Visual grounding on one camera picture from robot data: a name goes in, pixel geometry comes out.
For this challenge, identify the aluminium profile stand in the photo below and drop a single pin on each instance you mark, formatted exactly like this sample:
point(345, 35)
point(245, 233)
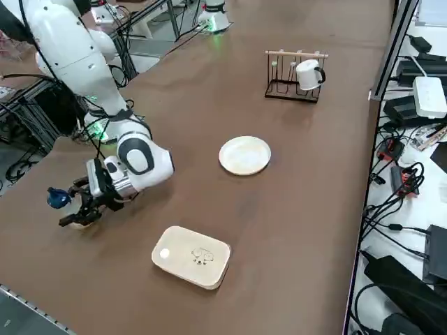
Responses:
point(14, 104)

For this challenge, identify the long black power brick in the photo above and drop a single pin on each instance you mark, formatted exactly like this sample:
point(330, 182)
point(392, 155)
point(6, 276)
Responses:
point(412, 70)

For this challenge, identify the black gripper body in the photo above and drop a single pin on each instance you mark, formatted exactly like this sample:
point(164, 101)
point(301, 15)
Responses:
point(111, 199)

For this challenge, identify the white round plate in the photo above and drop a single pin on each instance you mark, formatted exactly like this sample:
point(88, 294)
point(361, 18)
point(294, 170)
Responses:
point(244, 155)

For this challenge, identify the black and red plug cluster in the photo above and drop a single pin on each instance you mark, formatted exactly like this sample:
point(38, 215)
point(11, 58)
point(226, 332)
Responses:
point(406, 181)

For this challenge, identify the aluminium table edge rail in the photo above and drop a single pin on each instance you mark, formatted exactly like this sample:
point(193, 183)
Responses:
point(31, 303)

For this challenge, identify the aluminium frame post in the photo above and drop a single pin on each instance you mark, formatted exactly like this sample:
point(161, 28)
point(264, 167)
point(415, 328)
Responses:
point(393, 52)

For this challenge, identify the beige lidded lunch box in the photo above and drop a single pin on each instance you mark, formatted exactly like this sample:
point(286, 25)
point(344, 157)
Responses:
point(190, 256)

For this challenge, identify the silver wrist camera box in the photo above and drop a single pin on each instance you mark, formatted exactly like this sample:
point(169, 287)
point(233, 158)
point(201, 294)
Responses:
point(91, 178)

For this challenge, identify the black rectangular device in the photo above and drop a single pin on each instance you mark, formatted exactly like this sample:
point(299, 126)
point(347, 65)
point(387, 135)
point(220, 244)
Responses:
point(399, 110)

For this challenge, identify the black and red connector block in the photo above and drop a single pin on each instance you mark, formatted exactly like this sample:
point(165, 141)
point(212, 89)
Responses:
point(392, 148)

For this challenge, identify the small black power adapter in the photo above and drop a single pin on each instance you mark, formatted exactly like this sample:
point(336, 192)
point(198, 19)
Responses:
point(420, 43)

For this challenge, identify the transparent sauce bottle blue cap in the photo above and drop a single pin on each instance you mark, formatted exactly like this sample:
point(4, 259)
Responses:
point(59, 199)

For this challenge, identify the white power strip box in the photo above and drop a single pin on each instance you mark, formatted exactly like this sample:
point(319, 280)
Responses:
point(430, 97)

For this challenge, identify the large black box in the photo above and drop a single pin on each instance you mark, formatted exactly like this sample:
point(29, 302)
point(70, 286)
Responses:
point(436, 254)

